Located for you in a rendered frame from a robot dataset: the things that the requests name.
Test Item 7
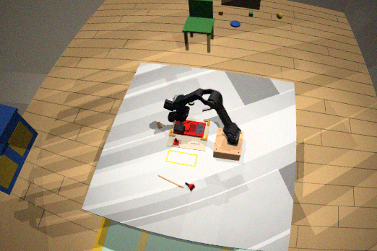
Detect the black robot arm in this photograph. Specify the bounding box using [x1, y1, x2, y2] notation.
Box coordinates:
[163, 88, 242, 146]

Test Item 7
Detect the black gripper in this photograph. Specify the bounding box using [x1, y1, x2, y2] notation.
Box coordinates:
[173, 106, 190, 133]

